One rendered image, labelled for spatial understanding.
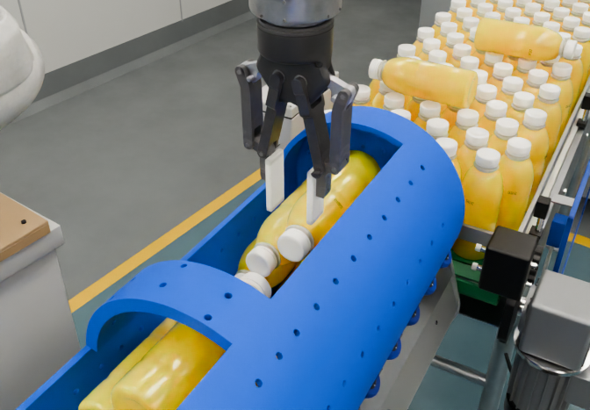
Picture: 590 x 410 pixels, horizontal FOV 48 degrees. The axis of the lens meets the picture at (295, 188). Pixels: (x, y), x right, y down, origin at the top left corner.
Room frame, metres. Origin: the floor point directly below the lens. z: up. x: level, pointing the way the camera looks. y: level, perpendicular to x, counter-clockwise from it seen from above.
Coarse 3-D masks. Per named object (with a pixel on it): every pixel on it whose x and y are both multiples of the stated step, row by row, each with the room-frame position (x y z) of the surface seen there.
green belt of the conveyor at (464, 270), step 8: (456, 256) 0.91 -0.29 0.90; (456, 264) 0.89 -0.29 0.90; (464, 264) 0.89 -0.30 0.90; (480, 264) 0.89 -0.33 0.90; (456, 272) 0.88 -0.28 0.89; (464, 272) 0.88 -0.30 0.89; (472, 272) 0.87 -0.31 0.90; (480, 272) 0.87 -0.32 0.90; (464, 280) 0.87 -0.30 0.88; (472, 280) 0.86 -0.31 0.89; (464, 288) 0.86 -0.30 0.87; (472, 288) 0.86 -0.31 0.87; (472, 296) 0.86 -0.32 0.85; (480, 296) 0.85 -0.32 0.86; (488, 296) 0.84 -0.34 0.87; (496, 296) 0.84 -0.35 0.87; (496, 304) 0.84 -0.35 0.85
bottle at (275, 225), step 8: (304, 184) 0.79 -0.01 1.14; (296, 192) 0.77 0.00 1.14; (304, 192) 0.76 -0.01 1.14; (288, 200) 0.75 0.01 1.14; (296, 200) 0.74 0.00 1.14; (280, 208) 0.73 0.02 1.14; (288, 208) 0.72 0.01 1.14; (272, 216) 0.71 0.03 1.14; (280, 216) 0.71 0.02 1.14; (288, 216) 0.71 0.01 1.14; (264, 224) 0.70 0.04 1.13; (272, 224) 0.69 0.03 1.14; (280, 224) 0.69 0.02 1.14; (264, 232) 0.69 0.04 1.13; (272, 232) 0.68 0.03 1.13; (280, 232) 0.68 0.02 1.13; (256, 240) 0.69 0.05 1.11; (264, 240) 0.68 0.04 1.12; (272, 240) 0.67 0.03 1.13; (272, 248) 0.66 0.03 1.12; (280, 256) 0.66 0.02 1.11; (280, 264) 0.67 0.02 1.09
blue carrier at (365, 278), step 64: (384, 128) 0.78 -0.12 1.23; (256, 192) 0.80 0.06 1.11; (384, 192) 0.66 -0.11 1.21; (448, 192) 0.73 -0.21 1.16; (192, 256) 0.66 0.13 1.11; (320, 256) 0.53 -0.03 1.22; (384, 256) 0.57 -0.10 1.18; (128, 320) 0.54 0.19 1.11; (192, 320) 0.42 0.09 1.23; (256, 320) 0.43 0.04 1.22; (320, 320) 0.46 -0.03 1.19; (384, 320) 0.52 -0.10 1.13; (64, 384) 0.46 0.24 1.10; (320, 384) 0.41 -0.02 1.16
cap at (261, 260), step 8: (256, 248) 0.66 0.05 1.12; (264, 248) 0.66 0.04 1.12; (248, 256) 0.65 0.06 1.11; (256, 256) 0.65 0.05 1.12; (264, 256) 0.64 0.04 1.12; (272, 256) 0.65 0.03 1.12; (248, 264) 0.65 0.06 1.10; (256, 264) 0.65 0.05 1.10; (264, 264) 0.64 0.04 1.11; (272, 264) 0.64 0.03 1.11; (256, 272) 0.65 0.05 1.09; (264, 272) 0.64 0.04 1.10
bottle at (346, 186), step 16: (352, 160) 0.77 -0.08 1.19; (368, 160) 0.77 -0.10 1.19; (336, 176) 0.72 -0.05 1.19; (352, 176) 0.73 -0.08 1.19; (368, 176) 0.75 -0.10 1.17; (336, 192) 0.69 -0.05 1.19; (352, 192) 0.71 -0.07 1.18; (304, 208) 0.66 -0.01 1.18; (336, 208) 0.67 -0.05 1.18; (288, 224) 0.66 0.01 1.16; (304, 224) 0.64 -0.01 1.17; (320, 224) 0.64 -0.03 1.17; (320, 240) 0.64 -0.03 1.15
